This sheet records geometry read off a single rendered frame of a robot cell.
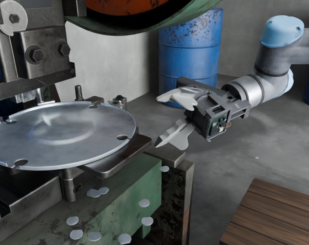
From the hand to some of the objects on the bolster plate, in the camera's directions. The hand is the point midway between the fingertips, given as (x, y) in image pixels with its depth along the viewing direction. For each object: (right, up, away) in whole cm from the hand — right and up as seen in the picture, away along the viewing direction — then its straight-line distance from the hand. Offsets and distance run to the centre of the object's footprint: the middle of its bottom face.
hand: (154, 122), depth 59 cm
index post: (-9, -2, +16) cm, 18 cm away
